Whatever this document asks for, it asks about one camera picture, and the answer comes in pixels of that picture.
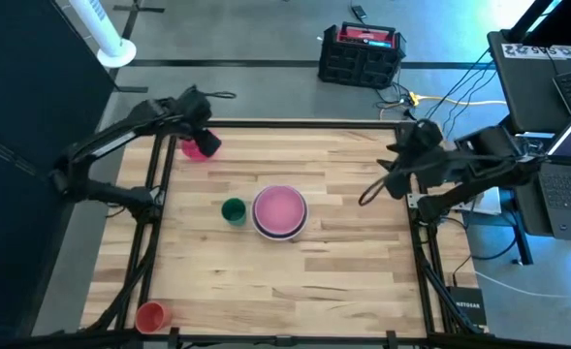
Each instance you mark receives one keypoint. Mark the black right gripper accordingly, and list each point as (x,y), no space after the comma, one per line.
(418,155)

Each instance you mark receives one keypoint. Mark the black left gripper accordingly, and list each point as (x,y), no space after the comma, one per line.
(193,109)

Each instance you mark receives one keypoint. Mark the pink plastic cup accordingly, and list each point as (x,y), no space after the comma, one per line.
(190,150)

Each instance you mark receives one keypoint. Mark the pink plate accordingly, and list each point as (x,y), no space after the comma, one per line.
(279,209)

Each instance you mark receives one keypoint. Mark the orange plastic cup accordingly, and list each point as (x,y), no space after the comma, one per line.
(150,317)

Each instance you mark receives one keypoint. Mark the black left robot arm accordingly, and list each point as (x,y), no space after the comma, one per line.
(105,138)

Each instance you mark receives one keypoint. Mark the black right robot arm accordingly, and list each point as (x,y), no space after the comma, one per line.
(484,169)

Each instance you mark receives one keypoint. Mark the green plastic cup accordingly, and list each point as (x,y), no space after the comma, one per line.
(234,209)

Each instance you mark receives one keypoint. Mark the white box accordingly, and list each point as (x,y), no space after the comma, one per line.
(488,203)

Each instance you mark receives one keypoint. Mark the red and black toolbox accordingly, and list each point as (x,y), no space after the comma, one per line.
(358,63)

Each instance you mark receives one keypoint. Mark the white tower fan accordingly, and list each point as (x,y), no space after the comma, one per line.
(113,48)

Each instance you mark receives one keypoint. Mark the black Netgear router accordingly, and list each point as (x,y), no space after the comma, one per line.
(469,305)

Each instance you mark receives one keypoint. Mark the black desk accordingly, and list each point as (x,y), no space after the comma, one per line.
(522,97)

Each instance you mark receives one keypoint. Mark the small black device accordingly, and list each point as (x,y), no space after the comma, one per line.
(358,11)

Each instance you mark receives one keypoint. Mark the black laptop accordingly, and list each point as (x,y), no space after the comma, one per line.
(566,194)

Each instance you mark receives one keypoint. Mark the white paper tag strip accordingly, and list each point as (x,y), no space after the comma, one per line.
(537,51)

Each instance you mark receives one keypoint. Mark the dark partition panel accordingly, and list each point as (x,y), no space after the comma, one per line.
(23,97)

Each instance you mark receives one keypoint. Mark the black aluminium table frame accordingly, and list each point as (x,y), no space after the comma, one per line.
(285,340)

